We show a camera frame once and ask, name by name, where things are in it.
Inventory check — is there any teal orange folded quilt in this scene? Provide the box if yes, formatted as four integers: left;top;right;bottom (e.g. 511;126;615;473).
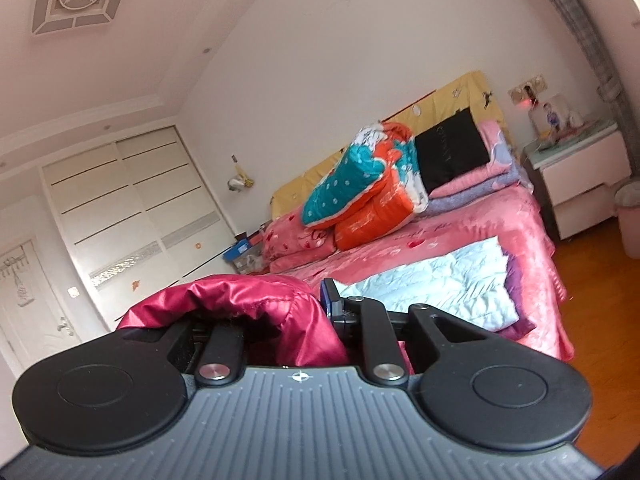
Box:
302;122;428;252

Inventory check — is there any pink plush bed cover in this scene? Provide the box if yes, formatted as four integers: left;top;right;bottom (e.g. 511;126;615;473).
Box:
288;186;575;361

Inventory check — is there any yellow headboard cover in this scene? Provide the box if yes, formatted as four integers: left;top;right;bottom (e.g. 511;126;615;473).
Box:
270;70;512;220

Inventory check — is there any blue storage box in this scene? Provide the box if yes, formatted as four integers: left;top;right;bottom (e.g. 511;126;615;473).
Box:
222;238;265;275

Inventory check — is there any light blue down jacket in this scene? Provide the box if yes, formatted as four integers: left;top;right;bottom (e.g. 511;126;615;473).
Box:
336;236;518;333

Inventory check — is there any purple down jacket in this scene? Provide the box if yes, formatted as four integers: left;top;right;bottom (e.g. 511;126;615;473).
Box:
497;249;536;341

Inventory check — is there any magenta shiny down jacket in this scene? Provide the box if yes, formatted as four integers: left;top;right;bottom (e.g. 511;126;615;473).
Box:
117;274;348;367

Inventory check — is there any photo frame on nightstand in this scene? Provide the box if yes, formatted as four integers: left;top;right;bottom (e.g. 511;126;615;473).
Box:
528;93;570;136

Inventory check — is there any pink waste bin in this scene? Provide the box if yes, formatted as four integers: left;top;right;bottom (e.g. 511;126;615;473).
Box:
614;178;640;259

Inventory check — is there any pink lilac folded bedding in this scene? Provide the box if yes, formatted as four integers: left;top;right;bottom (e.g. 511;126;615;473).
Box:
424;120;534;217

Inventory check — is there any pink folded blanket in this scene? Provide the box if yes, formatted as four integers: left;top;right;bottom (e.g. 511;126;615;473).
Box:
262;206;337;273

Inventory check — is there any white bedside table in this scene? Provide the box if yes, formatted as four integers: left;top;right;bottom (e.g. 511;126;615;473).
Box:
522;122;631;240

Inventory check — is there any grey curtain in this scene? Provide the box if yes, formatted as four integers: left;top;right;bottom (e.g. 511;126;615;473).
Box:
549;0;639;177

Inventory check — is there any white room door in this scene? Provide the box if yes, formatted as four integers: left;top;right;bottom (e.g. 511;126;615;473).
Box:
1;240;80;374

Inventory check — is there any white sliding wardrobe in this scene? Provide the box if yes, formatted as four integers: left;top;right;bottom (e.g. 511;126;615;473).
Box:
41;127;233;328

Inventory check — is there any wall hanging ornament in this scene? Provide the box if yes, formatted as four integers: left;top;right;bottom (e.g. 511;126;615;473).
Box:
227;154;255;192

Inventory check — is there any wall socket with red light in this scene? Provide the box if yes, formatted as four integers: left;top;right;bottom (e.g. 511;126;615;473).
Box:
509;75;547;107

